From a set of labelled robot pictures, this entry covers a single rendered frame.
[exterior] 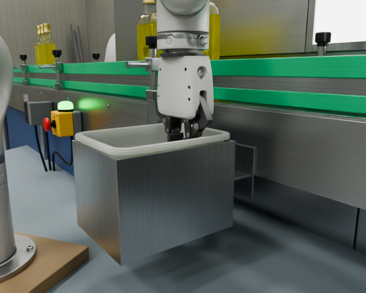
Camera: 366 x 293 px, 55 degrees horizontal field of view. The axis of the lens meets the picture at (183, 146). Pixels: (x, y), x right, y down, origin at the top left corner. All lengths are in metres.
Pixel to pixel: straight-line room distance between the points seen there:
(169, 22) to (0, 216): 0.43
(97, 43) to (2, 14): 3.50
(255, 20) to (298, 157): 0.41
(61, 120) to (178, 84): 0.57
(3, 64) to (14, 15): 9.86
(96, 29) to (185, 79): 12.13
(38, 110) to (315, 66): 0.99
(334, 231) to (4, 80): 0.72
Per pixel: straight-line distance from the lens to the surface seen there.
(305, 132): 0.58
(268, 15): 0.87
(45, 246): 0.77
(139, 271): 0.70
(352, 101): 0.56
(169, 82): 0.58
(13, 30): 10.45
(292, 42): 0.82
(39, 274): 0.68
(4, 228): 0.70
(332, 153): 0.56
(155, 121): 0.72
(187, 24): 0.55
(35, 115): 1.33
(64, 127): 1.07
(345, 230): 0.83
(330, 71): 0.57
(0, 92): 0.71
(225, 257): 0.74
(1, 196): 0.68
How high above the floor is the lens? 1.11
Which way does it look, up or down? 12 degrees down
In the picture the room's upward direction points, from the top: straight up
